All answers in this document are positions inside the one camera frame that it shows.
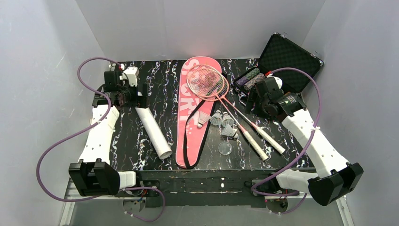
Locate pink badminton racket lower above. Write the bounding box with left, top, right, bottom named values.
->
left=187, top=72, right=269, bottom=161

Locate white shuttlecock front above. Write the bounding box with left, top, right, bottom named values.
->
left=221, top=124, right=239, bottom=140

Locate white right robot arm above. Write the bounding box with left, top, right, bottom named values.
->
left=251, top=76, right=364, bottom=206

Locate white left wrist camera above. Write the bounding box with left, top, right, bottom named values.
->
left=122, top=66, right=139, bottom=87

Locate pink badminton racket upper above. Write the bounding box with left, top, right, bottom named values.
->
left=186, top=64, right=285, bottom=154

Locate white shuttlecock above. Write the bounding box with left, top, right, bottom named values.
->
left=221, top=112, right=234, bottom=127
left=197, top=111, right=210, bottom=128
left=209, top=110, right=222, bottom=126
left=221, top=124, right=239, bottom=140

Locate pink badminton racket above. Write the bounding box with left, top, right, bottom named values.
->
left=186, top=64, right=285, bottom=154
left=187, top=72, right=269, bottom=161

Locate white shuttlecock tube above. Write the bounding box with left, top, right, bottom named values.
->
left=136, top=107, right=172, bottom=160

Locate pink racket bag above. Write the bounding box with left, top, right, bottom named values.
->
left=176, top=56, right=222, bottom=169

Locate black poker chip case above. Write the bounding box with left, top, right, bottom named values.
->
left=232, top=32, right=324, bottom=97

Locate clear round tube lid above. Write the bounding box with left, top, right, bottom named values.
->
left=218, top=142, right=232, bottom=155

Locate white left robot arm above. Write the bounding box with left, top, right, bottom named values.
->
left=69, top=66, right=148, bottom=196

